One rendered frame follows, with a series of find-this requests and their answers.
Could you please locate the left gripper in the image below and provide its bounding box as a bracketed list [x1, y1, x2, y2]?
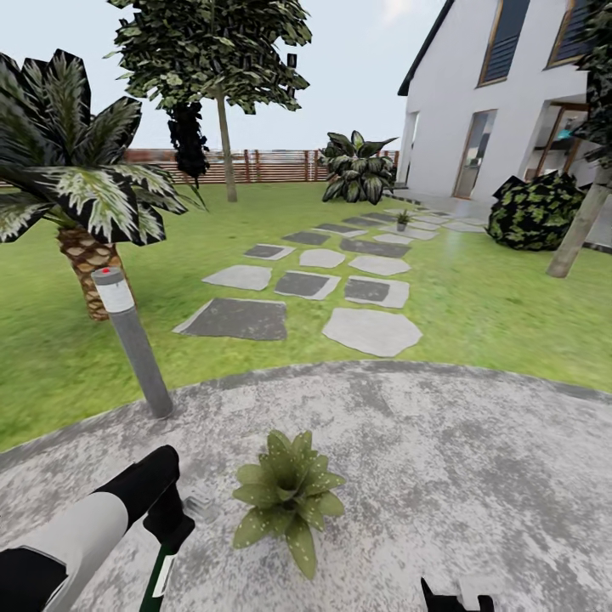
[144, 497, 196, 552]

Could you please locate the insectifuge atomizer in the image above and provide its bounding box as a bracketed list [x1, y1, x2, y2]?
[139, 541, 177, 612]

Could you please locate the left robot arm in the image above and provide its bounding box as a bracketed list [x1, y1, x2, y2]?
[0, 446, 215, 612]

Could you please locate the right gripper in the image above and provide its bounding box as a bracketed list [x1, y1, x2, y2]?
[421, 578, 494, 612]

